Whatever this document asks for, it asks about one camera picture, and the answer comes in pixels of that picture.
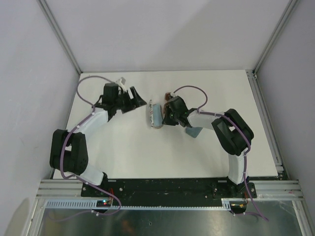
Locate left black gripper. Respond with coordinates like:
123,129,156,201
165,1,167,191
114,87,146,114

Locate blue cleaning cloth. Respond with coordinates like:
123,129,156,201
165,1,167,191
152,104,163,128

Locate newspaper print pouch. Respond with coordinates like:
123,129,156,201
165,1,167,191
148,99,163,129

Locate brown sunglasses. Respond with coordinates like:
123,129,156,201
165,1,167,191
164,92,173,101

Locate blue glasses case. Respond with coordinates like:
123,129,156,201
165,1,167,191
185,127,203,138

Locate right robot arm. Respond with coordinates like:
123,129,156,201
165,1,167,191
162,93,254,197

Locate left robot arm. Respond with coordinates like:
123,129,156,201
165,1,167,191
49,82,147,197

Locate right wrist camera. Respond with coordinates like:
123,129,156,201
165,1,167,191
170,92,177,98

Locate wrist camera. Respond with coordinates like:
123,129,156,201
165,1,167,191
170,92,177,98
116,77,128,92

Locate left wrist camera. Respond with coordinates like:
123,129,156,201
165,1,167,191
116,77,128,92

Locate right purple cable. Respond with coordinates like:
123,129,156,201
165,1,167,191
174,85,270,221

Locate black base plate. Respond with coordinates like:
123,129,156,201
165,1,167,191
81,177,257,207

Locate white cable duct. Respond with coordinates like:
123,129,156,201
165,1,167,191
44,199,233,211

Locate left aluminium corner post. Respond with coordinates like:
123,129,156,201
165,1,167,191
36,0,82,75

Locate aluminium corner post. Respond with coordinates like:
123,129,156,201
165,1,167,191
252,0,300,75
36,0,82,75

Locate aluminium frame rail front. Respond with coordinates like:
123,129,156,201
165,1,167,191
36,179,304,200

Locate right aluminium corner post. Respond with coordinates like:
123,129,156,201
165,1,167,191
252,0,300,75

